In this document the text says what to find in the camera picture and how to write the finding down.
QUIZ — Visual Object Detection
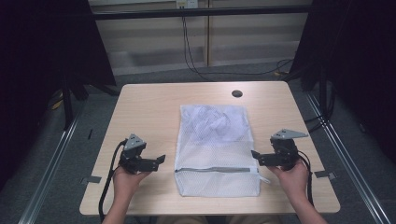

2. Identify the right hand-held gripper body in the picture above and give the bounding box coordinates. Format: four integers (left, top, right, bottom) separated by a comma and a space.
270, 129, 309, 172

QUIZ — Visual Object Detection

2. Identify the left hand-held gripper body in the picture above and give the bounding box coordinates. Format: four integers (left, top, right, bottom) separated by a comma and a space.
119, 133, 151, 175

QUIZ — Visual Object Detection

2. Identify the white mesh laundry bag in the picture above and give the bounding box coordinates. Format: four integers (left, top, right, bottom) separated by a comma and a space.
174, 104, 271, 198

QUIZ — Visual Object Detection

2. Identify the person's left hand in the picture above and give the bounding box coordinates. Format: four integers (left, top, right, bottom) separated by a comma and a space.
112, 166, 150, 200

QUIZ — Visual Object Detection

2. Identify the person's right hand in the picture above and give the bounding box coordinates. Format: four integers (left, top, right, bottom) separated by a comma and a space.
267, 160, 309, 204

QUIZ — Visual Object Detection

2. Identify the grey tape strip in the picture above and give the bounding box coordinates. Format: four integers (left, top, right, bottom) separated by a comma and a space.
81, 175, 103, 185
314, 170, 337, 181

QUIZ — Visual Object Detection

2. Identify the white crumpled garment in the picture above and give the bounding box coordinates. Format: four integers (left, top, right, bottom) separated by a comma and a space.
183, 105, 248, 142

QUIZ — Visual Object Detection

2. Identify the black metal stand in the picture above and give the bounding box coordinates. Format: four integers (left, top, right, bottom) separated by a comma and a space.
60, 74, 77, 132

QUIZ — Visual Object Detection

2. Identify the black curtain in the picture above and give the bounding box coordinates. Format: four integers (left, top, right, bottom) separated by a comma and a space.
0, 0, 117, 190
290, 0, 396, 164

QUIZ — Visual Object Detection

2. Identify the black horizontal bar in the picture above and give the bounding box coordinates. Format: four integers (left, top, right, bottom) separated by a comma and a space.
92, 5, 313, 21

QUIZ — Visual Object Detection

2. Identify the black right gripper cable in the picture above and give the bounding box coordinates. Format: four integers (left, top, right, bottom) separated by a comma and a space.
297, 150, 315, 207

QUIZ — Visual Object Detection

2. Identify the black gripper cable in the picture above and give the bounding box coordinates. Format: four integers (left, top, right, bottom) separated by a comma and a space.
297, 150, 315, 207
98, 139, 129, 223

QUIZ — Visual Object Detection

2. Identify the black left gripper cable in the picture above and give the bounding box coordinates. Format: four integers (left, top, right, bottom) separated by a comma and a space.
98, 139, 129, 223

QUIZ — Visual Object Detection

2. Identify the black floor cable bundle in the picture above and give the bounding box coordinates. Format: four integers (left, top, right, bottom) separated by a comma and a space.
304, 83, 336, 133

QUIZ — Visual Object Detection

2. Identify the aluminium floor rail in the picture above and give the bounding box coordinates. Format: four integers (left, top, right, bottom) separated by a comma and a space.
305, 91, 392, 224
18, 102, 82, 224

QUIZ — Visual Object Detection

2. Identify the black wall cable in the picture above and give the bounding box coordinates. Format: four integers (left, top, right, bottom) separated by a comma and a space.
180, 15, 295, 83

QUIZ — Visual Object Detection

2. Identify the white wall outlet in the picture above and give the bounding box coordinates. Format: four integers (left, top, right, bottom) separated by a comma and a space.
176, 0, 199, 9

